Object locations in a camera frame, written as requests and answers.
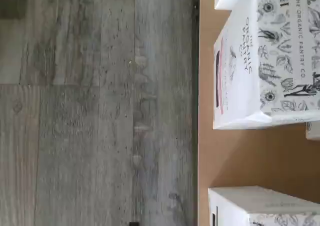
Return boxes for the wooden shelf board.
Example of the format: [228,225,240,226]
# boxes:
[198,0,320,226]

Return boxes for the white box pink strip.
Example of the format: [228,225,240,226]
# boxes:
[305,122,320,140]
[212,0,320,130]

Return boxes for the black metal shelf frame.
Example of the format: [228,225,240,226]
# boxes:
[191,0,201,226]

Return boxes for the white box green strip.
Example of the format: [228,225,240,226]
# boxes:
[207,185,320,226]

